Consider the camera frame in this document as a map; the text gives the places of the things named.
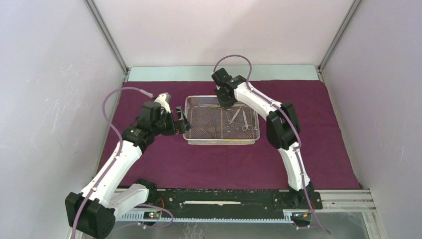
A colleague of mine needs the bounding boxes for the steel forceps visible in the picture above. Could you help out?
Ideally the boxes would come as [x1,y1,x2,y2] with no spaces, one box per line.
[230,107,241,127]
[241,111,252,131]

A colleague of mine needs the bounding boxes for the steel instrument tray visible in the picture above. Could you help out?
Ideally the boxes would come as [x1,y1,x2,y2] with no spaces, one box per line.
[183,95,260,145]

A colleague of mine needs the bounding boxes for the steel surgical scissors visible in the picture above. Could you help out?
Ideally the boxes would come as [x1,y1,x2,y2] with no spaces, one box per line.
[224,109,235,132]

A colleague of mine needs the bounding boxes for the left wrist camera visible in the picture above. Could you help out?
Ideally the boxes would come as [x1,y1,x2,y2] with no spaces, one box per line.
[140,93,171,122]

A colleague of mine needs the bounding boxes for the steel tweezers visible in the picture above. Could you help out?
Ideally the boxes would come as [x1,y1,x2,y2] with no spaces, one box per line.
[201,119,216,138]

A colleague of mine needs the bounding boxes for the grey cable duct strip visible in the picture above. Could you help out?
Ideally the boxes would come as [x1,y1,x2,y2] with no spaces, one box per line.
[117,211,293,224]

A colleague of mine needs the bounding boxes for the steel forceps left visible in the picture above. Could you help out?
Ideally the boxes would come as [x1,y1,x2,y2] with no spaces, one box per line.
[230,107,241,127]

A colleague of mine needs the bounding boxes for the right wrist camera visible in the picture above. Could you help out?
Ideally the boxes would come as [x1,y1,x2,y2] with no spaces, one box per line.
[211,68,233,87]

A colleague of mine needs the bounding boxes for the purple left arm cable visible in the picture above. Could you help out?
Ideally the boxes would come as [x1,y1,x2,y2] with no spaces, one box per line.
[70,87,174,239]

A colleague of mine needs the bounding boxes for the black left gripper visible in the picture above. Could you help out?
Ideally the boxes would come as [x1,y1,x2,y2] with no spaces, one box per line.
[152,107,192,136]

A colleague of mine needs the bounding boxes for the aluminium frame rail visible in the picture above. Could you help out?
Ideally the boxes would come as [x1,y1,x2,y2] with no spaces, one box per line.
[76,188,377,213]

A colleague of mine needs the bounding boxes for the corner aluminium post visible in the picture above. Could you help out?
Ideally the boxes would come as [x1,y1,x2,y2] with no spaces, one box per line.
[84,0,129,75]
[318,0,364,72]

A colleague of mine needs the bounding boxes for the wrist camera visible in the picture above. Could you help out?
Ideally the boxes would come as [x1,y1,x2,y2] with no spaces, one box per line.
[140,93,171,122]
[211,68,233,87]

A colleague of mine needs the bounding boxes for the steel forceps right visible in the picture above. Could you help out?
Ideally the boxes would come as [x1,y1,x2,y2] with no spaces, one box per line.
[241,111,252,131]

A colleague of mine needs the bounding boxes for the right corner aluminium post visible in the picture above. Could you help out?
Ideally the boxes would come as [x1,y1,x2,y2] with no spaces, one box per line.
[318,0,364,72]

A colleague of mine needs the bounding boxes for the left corner aluminium post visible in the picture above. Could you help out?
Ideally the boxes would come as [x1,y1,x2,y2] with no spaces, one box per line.
[84,0,129,75]

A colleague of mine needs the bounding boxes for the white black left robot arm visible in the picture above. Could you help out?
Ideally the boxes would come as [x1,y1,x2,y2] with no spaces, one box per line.
[65,102,191,239]

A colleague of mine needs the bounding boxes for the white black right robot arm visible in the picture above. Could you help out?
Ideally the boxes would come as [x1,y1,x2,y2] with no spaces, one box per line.
[211,72,314,208]

